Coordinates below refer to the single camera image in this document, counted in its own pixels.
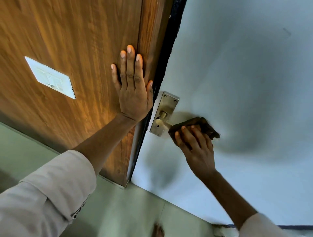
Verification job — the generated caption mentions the person's right hand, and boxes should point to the person's right hand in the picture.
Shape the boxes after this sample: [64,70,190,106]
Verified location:
[174,125,217,181]

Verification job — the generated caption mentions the person's left hand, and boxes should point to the person's left hand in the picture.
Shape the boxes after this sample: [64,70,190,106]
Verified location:
[111,45,154,123]

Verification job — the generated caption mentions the dark brown cleaning cloth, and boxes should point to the dark brown cleaning cloth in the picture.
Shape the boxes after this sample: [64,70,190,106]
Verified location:
[168,117,221,145]

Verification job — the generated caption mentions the person's left forearm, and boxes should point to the person's left forearm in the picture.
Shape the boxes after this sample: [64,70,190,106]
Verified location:
[73,114,139,176]

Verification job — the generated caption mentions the person's right forearm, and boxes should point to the person's right forearm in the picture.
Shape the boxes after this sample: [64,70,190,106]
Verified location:
[199,169,258,230]

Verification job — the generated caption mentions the brown wooden panel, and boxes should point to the brown wooden panel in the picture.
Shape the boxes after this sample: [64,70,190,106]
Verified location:
[0,0,174,190]

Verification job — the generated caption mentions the white paper label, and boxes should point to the white paper label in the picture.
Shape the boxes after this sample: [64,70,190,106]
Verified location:
[25,56,76,100]

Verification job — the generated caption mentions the pale grey door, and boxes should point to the pale grey door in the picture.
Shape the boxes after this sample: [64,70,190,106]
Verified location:
[131,0,313,226]

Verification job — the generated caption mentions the person's foot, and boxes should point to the person's foot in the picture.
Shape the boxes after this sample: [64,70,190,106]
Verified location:
[152,223,165,237]

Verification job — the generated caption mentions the white long-sleeved shirt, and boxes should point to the white long-sleeved shirt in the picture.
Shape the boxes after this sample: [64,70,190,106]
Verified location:
[0,150,295,237]

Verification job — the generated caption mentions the metal door handle plate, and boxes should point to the metal door handle plate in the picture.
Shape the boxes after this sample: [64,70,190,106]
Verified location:
[149,91,180,137]

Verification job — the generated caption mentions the metal door lever handle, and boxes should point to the metal door lever handle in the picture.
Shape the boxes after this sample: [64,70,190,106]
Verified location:
[155,111,173,130]

